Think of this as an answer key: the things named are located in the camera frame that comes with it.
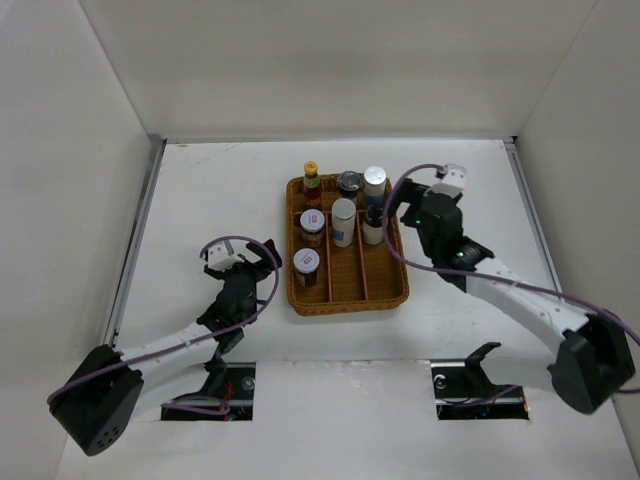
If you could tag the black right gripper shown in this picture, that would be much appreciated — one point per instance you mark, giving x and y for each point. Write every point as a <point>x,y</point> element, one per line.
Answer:
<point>408,192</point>

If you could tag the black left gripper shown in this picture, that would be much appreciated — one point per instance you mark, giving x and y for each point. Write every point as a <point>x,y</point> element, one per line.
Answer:
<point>266,257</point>

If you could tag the white shaker silver lid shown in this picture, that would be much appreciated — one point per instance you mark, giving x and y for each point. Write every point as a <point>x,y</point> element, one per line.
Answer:
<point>374,186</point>

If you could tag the sauce jar grey lid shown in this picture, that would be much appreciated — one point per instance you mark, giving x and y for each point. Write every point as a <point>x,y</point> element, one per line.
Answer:
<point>306,263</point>
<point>312,224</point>

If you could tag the white bottle black grinder cap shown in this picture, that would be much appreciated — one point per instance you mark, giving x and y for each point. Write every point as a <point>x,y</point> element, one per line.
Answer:
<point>372,228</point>

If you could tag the white jar black lid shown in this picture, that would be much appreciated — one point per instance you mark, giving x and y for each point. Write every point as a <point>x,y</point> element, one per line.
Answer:
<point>349,184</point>

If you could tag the white canister grey lid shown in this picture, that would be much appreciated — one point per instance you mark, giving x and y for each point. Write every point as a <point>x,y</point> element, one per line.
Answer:
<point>343,216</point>

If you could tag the red sauce bottle yellow cap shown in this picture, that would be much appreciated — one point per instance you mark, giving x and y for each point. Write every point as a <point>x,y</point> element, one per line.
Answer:
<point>312,186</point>

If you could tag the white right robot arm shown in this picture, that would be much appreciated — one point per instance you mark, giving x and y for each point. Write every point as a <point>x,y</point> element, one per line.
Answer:
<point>590,344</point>

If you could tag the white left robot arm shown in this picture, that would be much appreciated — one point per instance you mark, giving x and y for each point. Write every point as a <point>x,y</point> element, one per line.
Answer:
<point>111,387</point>

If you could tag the brown wicker tray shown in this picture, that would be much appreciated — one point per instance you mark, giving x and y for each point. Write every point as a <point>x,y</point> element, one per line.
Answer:
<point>356,278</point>

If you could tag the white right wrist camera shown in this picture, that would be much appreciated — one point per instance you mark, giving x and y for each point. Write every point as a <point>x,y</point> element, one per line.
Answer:
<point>451,181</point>

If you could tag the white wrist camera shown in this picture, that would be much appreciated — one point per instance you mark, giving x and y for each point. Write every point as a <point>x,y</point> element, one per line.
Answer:
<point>221,256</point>
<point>451,181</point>

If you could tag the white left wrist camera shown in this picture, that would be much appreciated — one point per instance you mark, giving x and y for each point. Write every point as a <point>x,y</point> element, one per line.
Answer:
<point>221,256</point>

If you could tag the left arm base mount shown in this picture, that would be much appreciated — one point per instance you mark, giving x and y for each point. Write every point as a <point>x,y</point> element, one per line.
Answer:
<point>227,395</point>

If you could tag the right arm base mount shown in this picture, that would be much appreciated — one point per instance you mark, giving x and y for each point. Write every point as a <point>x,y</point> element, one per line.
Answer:
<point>463,391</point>

